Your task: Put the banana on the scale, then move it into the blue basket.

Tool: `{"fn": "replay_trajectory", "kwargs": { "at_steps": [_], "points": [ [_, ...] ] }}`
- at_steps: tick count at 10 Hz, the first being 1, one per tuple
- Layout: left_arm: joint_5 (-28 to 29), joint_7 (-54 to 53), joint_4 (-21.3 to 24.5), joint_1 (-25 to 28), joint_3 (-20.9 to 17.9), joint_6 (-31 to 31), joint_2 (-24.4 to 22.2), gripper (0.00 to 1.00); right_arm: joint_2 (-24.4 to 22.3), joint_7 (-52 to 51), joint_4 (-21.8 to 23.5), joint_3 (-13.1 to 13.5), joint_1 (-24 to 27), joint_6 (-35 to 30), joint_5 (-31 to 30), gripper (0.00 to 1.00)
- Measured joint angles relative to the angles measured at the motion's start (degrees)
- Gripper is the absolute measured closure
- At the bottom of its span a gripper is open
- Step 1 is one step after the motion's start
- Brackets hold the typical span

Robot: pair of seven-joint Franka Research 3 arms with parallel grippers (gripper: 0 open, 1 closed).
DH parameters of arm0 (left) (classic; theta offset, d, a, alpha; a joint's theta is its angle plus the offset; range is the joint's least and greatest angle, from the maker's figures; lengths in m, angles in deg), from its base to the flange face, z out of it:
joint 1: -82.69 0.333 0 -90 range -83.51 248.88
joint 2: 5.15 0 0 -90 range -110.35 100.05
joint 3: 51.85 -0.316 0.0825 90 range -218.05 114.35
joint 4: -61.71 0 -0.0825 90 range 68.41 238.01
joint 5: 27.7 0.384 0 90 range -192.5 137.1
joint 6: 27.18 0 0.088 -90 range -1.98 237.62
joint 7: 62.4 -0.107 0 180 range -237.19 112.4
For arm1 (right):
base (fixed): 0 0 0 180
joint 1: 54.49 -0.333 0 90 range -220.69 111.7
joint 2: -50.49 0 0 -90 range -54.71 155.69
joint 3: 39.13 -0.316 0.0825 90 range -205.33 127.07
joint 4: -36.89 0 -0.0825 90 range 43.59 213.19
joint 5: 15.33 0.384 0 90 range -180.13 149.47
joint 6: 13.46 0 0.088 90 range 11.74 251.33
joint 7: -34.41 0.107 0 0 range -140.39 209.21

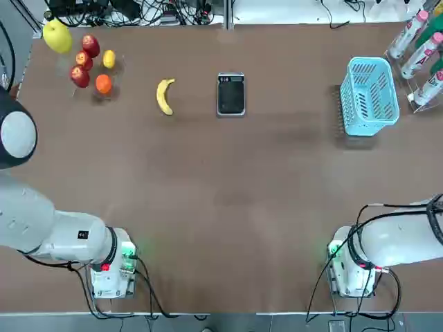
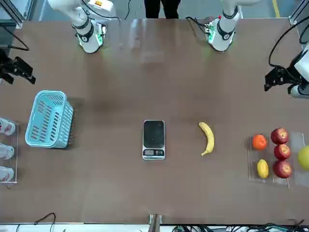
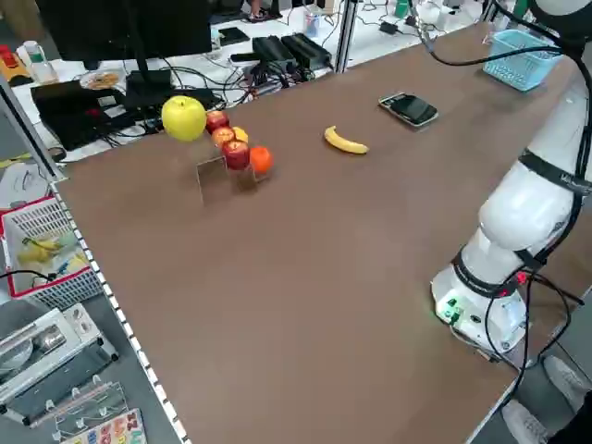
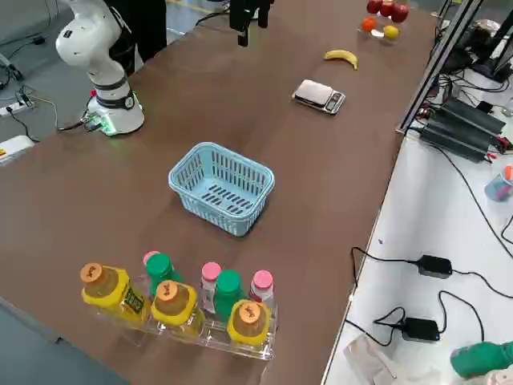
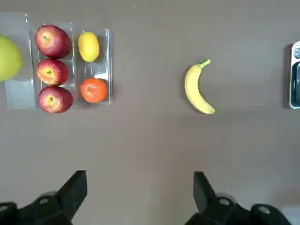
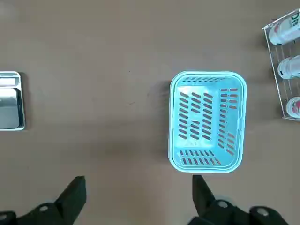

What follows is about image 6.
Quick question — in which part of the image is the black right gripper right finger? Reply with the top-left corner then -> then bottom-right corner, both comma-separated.
187,175 -> 289,225

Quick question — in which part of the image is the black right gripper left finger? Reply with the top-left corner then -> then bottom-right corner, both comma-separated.
0,176 -> 87,225

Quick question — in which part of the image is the light blue plastic basket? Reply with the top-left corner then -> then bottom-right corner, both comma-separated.
168,70 -> 248,174

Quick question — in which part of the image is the silver digital kitchen scale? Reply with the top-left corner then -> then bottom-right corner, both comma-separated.
0,71 -> 26,131

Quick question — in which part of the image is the white plastic bottle pink print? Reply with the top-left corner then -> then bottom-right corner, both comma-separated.
285,96 -> 300,117
268,10 -> 300,46
277,55 -> 300,80

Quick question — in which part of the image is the clear acrylic bottle shelf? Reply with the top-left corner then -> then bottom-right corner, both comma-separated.
262,8 -> 300,120

